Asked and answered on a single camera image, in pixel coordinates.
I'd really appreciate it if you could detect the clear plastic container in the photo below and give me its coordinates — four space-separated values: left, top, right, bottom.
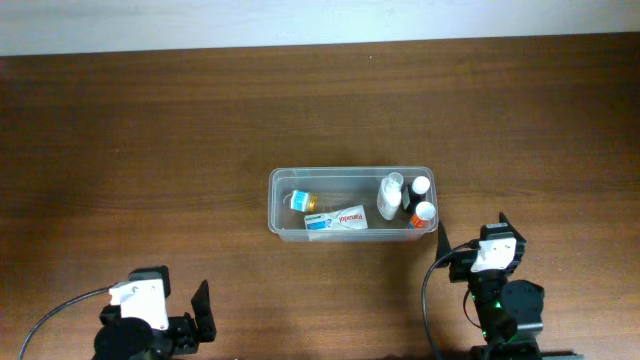
268 166 438 242

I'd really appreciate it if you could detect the white Panadol box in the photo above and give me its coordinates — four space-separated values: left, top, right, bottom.
304 205 368 231

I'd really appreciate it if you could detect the white calamine lotion bottle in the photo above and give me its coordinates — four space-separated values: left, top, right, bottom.
377 172 404 221

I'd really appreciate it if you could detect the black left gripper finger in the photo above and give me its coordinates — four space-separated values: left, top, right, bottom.
191 280 217 343
128 265 171 298

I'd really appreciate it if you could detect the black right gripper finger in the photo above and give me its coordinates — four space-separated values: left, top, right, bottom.
499 212 522 238
435 221 452 268

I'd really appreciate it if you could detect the gold-lid balm jar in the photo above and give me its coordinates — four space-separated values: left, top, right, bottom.
289 190 318 213

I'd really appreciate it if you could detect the orange bottle white cap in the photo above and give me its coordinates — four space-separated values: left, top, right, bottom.
408 201 437 229

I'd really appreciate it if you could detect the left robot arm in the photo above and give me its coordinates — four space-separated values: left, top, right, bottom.
94 265 217 360

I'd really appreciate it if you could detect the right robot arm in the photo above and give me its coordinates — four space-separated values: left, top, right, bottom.
421 213 584 360

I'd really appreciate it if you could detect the dark bottle white cap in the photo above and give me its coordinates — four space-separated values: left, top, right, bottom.
401 176 431 213

